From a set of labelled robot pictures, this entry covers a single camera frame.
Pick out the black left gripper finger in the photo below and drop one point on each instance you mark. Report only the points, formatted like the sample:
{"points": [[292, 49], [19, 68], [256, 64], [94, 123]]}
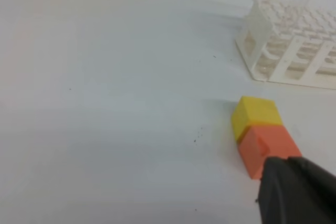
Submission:
{"points": [[296, 190]]}

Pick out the clear glass test tube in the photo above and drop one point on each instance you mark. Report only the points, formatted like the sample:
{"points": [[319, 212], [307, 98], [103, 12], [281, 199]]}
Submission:
{"points": [[302, 1]]}

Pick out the white test tube rack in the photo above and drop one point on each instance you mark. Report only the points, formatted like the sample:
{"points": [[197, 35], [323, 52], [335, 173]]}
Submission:
{"points": [[313, 61]]}

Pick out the orange foam cube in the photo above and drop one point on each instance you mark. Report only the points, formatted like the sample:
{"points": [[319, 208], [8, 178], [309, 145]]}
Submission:
{"points": [[263, 141]]}

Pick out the yellow foam cube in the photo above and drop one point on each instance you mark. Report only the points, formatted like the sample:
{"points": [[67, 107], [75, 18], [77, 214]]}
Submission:
{"points": [[253, 111]]}

